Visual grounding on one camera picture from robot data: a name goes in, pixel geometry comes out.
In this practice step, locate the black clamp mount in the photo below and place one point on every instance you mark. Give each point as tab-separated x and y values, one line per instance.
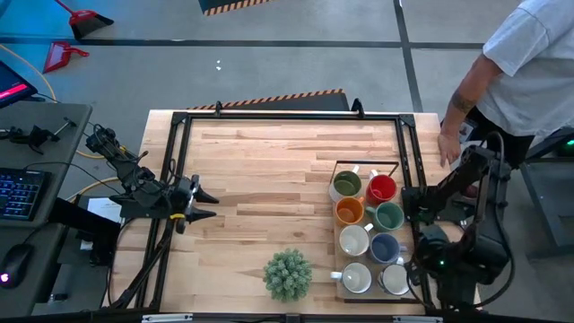
33	134

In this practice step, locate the person's ID badge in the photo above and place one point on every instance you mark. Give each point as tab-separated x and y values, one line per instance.
466	131

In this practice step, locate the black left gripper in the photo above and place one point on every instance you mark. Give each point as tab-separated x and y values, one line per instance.
184	202

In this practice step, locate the red broom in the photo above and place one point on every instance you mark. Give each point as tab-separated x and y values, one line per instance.
83	18

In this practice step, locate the person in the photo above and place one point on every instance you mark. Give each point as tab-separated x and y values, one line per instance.
524	76

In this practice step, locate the backlit keyboard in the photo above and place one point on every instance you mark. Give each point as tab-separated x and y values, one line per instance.
20	193

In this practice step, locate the lavender mug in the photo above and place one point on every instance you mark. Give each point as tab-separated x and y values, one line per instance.
385	248

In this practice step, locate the grey desk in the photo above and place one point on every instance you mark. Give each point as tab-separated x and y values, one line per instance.
45	121

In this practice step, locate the yellow gripper tag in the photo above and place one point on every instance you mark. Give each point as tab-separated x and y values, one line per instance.
177	216

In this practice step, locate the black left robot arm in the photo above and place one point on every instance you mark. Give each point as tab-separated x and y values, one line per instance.
130	179

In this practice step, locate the hazard striped black mat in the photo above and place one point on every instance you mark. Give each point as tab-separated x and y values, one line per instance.
224	3
291	104

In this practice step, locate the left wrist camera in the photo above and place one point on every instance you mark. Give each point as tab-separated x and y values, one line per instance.
180	225

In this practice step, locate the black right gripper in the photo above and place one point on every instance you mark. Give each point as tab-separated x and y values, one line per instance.
428	253

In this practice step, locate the black frame bracket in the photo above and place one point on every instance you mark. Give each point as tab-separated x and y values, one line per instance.
357	106
218	107

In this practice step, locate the orange mug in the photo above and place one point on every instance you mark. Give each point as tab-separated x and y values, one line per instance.
350	211

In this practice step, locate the white paper sheet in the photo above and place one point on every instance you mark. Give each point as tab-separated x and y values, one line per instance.
105	208

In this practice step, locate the black computer mouse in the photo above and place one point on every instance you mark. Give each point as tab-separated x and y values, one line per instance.
13	264

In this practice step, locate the succulent in grey patterned pot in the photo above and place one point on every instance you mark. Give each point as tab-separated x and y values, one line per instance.
287	275

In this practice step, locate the black equipment box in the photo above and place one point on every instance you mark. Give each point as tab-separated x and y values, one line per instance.
85	229

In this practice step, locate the blue floral white mug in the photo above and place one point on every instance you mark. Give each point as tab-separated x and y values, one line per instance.
394	279
354	277

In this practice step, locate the wooden shelf black metal frame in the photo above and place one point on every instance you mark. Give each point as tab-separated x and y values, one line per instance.
374	296

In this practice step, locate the black monitor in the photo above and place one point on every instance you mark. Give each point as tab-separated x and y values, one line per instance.
11	85

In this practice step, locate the silver table bracket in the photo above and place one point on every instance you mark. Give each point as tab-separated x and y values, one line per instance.
417	319
167	318

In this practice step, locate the red dustpan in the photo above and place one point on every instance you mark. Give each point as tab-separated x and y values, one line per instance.
60	54

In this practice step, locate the red mug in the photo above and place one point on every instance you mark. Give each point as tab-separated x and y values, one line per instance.
381	188

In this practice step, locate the black metal stand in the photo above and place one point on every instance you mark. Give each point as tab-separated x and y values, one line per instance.
547	197

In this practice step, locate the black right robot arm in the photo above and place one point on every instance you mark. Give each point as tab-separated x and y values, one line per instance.
471	215

